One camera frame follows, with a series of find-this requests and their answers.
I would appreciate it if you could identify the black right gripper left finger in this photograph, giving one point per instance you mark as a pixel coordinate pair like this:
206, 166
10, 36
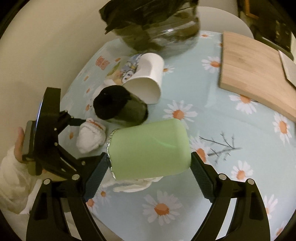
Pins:
55, 199

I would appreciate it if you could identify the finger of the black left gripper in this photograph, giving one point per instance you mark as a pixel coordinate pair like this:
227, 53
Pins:
75, 121

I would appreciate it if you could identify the black fuzzy cup sleeve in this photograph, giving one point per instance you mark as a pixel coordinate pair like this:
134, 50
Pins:
115, 104

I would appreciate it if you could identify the white paper cup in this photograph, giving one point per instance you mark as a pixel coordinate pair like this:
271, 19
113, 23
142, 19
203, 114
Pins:
146, 83

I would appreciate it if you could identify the green can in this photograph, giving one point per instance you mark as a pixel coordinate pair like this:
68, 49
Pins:
148, 151

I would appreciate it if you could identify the white sleeve left forearm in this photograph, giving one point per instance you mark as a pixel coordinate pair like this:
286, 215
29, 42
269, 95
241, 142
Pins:
17, 185

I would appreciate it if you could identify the person left hand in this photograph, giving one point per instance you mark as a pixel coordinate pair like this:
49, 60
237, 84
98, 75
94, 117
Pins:
19, 146

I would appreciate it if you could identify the green blue snack packet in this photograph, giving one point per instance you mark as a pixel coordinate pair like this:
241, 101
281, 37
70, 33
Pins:
124, 68

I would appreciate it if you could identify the daisy pattern tablecloth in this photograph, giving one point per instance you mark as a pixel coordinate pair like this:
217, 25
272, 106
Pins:
236, 135

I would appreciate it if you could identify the crumpled white tissue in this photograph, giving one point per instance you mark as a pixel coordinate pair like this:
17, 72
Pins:
129, 186

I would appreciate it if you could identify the wooden cutting board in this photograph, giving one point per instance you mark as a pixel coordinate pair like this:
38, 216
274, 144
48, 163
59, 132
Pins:
254, 70

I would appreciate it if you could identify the cleaver knife black handle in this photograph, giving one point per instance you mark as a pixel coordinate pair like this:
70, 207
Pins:
289, 68

